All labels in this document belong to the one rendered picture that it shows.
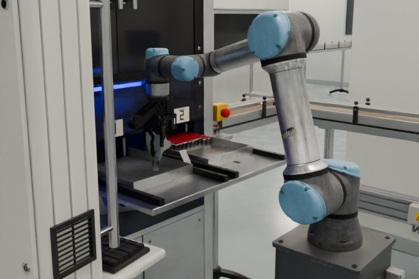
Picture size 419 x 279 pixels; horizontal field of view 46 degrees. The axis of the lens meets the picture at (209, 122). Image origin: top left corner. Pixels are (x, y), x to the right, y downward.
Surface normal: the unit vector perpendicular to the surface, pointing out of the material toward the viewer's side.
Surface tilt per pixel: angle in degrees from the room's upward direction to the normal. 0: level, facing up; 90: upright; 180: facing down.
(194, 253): 90
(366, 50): 90
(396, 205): 90
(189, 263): 90
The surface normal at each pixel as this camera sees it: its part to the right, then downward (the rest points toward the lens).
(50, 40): 0.85, 0.11
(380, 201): -0.66, 0.15
